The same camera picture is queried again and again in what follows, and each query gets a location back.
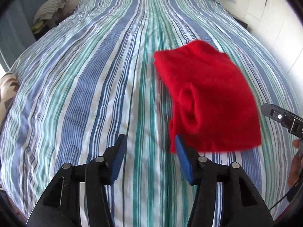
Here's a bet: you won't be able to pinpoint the red knit sweater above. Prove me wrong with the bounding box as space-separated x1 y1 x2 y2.
154 40 261 152

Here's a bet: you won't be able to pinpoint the pile of folded clothes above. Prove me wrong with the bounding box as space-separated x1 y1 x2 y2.
31 0 69 40

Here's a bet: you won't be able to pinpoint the person's right hand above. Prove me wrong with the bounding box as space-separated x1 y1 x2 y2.
287 152 302 188

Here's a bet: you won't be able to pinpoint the dark wooden nightstand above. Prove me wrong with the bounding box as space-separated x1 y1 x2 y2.
231 14 248 30

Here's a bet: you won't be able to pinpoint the white wardrobe doors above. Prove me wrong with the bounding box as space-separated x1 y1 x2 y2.
244 0 302 82

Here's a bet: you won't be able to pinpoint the patterned beige cushion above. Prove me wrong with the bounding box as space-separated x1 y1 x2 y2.
0 72 20 131

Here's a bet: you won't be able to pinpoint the striped blue green bedspread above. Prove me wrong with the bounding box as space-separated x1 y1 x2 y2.
1 0 302 226

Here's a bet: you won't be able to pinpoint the teal curtain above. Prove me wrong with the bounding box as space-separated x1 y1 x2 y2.
1 0 47 72

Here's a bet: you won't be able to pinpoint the black cable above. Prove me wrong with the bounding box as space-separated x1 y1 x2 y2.
268 177 303 211

